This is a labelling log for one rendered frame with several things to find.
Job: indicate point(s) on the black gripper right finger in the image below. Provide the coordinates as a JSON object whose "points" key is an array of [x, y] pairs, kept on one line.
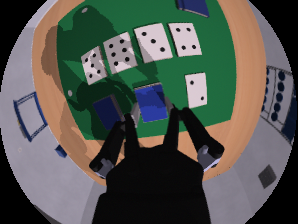
{"points": [[209, 150]]}

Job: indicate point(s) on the green felt card table mat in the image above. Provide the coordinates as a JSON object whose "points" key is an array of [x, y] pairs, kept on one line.
{"points": [[78, 33]]}

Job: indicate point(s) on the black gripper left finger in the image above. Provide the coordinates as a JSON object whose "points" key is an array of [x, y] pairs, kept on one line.
{"points": [[107, 157]]}

